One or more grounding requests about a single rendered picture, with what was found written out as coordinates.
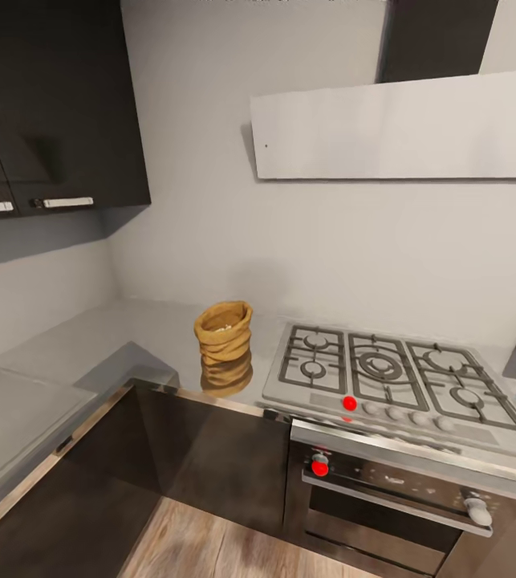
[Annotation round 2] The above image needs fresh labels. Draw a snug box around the popcorn bag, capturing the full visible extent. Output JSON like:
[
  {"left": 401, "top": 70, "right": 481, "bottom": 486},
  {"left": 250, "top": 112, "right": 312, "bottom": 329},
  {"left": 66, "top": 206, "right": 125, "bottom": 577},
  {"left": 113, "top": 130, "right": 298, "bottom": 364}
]
[{"left": 194, "top": 301, "right": 253, "bottom": 365}]

